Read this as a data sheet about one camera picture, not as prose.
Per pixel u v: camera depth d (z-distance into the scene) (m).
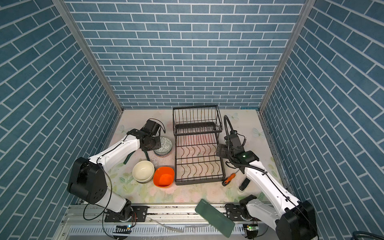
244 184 0.79
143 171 0.82
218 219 0.72
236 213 0.74
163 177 0.86
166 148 0.92
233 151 0.60
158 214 0.75
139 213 0.74
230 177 0.85
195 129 1.05
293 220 0.38
